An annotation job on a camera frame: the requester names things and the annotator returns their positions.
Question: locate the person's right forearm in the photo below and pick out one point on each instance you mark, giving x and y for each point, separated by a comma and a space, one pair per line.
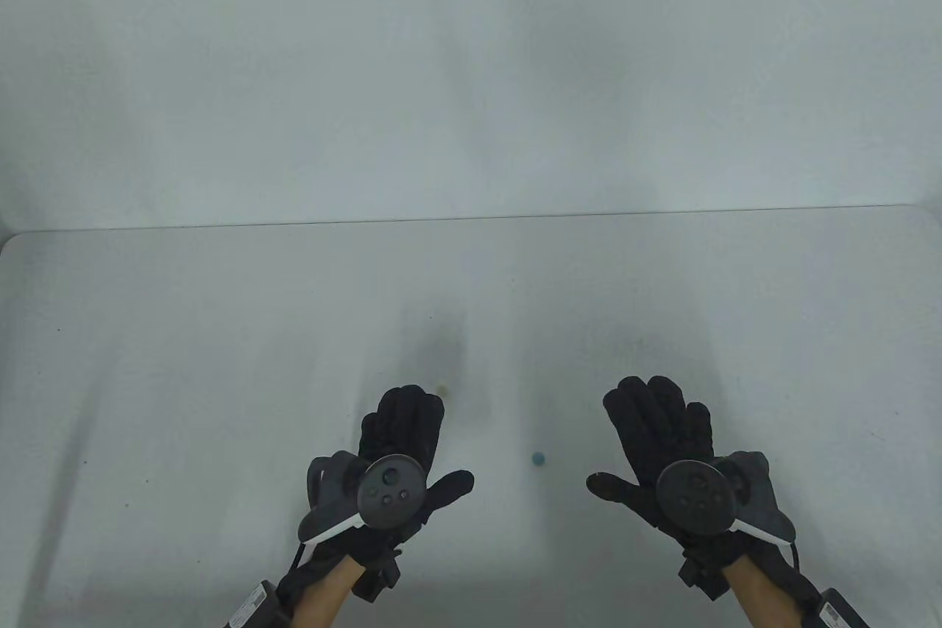
765, 602

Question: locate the blue plasticine ball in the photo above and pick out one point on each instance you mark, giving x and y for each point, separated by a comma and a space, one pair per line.
539, 458

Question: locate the white and grey controller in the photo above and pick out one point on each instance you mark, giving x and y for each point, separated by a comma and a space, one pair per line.
390, 492
695, 499

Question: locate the person's left hand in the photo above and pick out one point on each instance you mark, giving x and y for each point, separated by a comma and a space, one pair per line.
405, 422

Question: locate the white and grey right controller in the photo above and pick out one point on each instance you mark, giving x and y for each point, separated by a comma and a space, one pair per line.
695, 499

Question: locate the black glove sensor module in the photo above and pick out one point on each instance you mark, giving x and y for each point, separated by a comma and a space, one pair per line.
705, 575
379, 579

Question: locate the white and grey left controller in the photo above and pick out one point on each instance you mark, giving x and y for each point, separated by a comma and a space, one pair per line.
390, 492

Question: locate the person's left forearm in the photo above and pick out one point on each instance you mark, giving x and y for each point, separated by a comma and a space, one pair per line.
327, 598

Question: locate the person's right hand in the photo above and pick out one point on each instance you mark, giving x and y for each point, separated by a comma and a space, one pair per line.
655, 422

